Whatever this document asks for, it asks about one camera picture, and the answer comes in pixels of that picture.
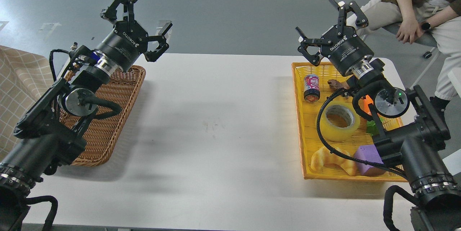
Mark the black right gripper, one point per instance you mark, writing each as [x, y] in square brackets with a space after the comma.
[344, 53]

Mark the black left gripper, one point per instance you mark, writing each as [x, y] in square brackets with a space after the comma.
[124, 45]

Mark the yellow tape roll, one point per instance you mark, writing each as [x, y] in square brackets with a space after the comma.
[339, 121]

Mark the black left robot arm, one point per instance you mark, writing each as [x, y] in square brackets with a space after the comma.
[51, 131]

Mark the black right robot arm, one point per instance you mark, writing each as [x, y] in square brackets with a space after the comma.
[410, 131]

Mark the person's hand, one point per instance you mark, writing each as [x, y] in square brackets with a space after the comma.
[409, 31]

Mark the brown toy lion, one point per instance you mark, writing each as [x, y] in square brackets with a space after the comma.
[335, 85]

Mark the small drink can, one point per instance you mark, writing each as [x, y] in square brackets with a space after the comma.
[311, 88]

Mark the orange toy carrot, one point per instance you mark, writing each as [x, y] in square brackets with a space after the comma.
[371, 125]

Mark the seated person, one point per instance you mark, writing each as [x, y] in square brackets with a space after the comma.
[444, 17]

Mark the black wristwatch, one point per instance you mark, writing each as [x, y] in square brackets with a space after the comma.
[425, 26]

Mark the white office chair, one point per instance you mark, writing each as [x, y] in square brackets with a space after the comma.
[405, 65]

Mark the beige checkered cloth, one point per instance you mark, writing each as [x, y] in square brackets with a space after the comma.
[24, 77]

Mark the purple foam block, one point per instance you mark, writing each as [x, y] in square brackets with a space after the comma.
[368, 153]

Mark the toy croissant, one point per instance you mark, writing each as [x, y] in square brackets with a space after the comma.
[323, 157]

